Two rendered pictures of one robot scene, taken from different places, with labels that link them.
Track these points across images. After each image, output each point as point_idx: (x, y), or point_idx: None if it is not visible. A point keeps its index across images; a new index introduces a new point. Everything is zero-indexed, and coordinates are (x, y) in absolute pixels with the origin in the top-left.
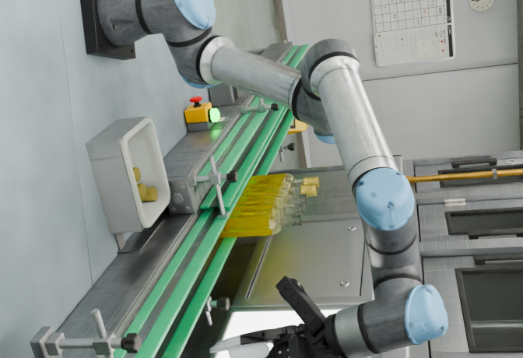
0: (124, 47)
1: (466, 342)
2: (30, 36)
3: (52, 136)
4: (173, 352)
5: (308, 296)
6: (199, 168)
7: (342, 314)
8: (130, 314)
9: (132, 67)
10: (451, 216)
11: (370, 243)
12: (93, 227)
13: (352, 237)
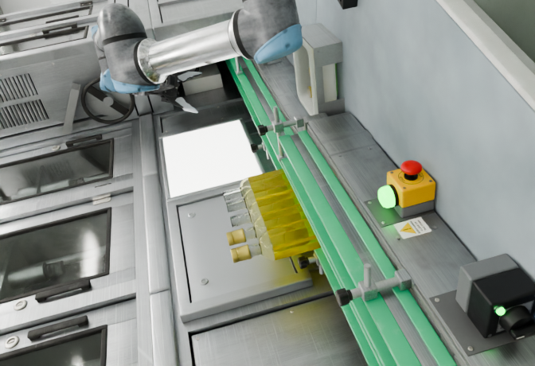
0: None
1: (111, 212)
2: None
3: None
4: (253, 113)
5: (162, 86)
6: (316, 141)
7: None
8: (271, 89)
9: (365, 24)
10: (99, 365)
11: None
12: None
13: (199, 268)
